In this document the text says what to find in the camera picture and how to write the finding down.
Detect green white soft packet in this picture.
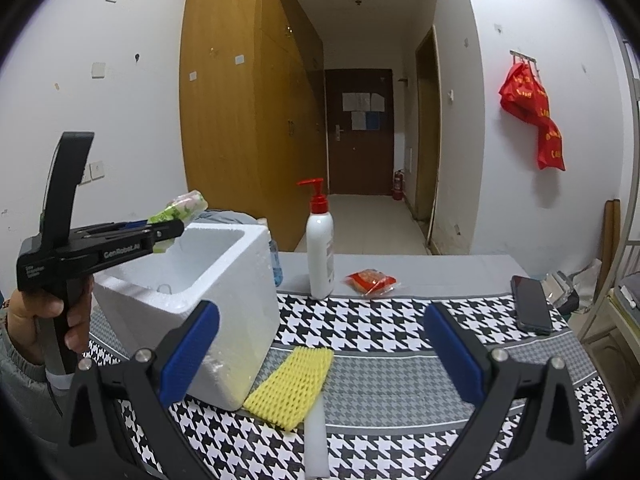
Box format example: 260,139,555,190
148,190,208,228

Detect black smartphone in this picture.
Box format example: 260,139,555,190
511,275,552,336

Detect small clear blue bottle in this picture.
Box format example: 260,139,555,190
269,240,283,287

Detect metal bunk bed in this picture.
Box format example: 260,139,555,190
578,24,639,359

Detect dark brown door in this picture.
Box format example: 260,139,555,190
324,68,395,196

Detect person left hand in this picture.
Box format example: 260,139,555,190
6,275,94,365

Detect yellow foam net sleeve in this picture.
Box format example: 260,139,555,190
243,347,334,431

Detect wooden boards leaning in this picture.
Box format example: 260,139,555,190
602,200,622,268

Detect red snack packet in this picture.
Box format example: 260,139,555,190
344,269,398,297

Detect white styrofoam box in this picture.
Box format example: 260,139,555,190
93,222,280,411

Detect wooden wardrobe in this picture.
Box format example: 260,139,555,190
179,0,326,252

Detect white pump bottle red cap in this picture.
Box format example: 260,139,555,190
298,178,334,299

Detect white foam stick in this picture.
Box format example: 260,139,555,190
304,394,330,479

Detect red hanging bag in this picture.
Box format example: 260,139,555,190
499,61,566,171

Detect red fire extinguisher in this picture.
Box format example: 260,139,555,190
392,170,405,200

